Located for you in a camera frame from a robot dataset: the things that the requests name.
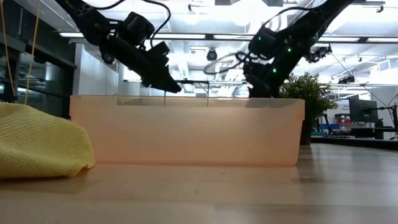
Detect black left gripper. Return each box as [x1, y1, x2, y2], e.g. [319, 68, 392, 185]
[99, 32, 183, 94]

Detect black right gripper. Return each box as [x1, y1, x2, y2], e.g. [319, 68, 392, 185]
[245, 46, 307, 99]

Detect orange translucent plastic bin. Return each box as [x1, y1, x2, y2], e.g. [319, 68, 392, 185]
[70, 95, 305, 167]

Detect crumpled yellow microfiber towel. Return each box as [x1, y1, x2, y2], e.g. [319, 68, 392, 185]
[0, 101, 96, 180]

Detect distant black framed table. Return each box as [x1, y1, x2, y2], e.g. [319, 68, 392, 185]
[174, 80, 211, 106]

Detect potted green plant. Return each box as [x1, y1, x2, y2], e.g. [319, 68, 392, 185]
[279, 72, 339, 146]

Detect black track spotlight cluster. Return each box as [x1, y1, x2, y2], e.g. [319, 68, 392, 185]
[338, 75, 356, 85]
[306, 44, 333, 64]

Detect blue storage box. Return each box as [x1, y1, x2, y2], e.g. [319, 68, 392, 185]
[320, 123, 349, 131]

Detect black computer monitor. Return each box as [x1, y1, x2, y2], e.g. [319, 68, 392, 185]
[348, 98, 379, 124]

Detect dark distant desk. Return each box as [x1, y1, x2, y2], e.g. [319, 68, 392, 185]
[310, 126, 398, 151]

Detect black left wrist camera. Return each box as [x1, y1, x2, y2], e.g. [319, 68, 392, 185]
[122, 11, 155, 47]

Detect black ceiling light rail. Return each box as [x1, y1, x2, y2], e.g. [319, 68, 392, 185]
[58, 32, 398, 44]

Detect yellow cable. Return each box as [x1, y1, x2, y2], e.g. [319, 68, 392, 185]
[0, 0, 41, 105]

